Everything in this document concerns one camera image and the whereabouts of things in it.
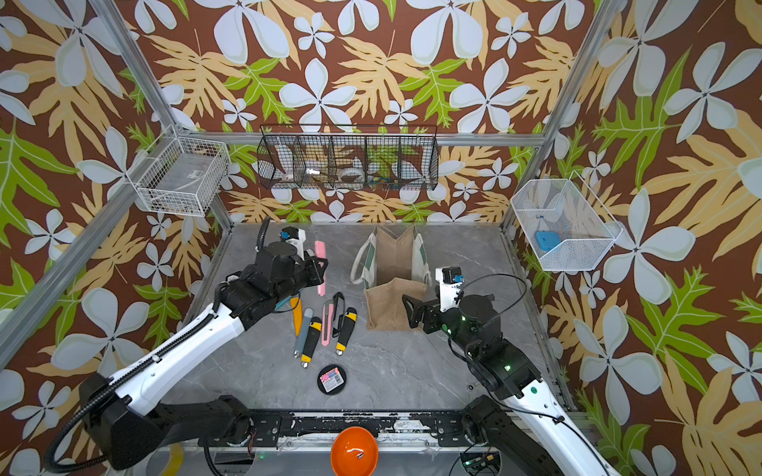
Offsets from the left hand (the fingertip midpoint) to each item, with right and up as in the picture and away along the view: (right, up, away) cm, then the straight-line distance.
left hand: (328, 258), depth 75 cm
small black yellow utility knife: (+4, -20, +18) cm, 27 cm away
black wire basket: (+3, +33, +21) cm, 39 cm away
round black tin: (0, -34, +5) cm, 34 cm away
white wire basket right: (+67, +9, +8) cm, 68 cm away
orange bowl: (+7, -47, -5) cm, 48 cm away
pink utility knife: (-2, +2, 0) cm, 3 cm away
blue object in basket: (+60, +5, +5) cm, 60 cm away
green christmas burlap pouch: (+18, -2, +20) cm, 27 cm away
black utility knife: (0, -23, +15) cm, 28 cm away
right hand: (+22, -8, -7) cm, 25 cm away
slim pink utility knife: (-4, -21, +18) cm, 28 cm away
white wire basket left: (-45, +24, +9) cm, 52 cm away
